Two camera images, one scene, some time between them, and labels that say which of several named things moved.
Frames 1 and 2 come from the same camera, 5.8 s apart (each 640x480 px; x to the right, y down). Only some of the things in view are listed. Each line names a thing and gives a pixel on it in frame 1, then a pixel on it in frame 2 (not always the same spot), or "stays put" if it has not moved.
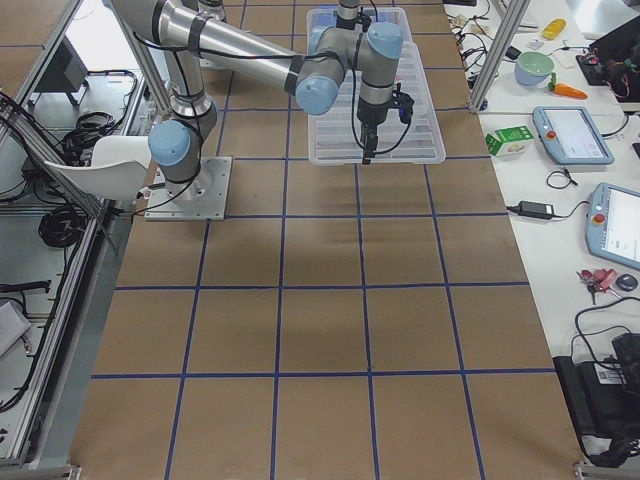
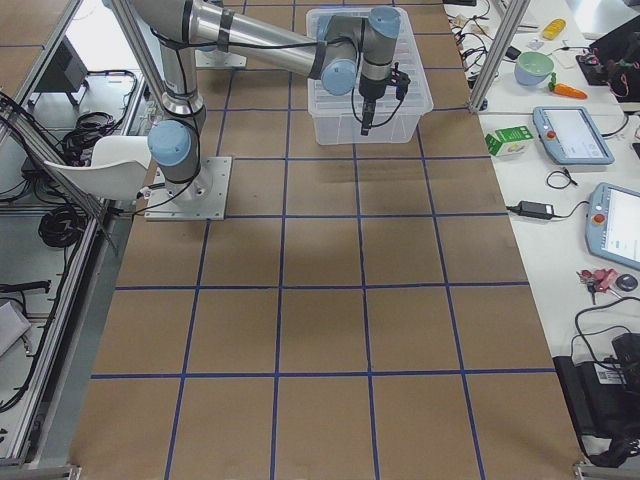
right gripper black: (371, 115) to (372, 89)
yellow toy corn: (553, 28) stays put
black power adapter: (536, 209) stays put
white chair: (118, 169) stays put
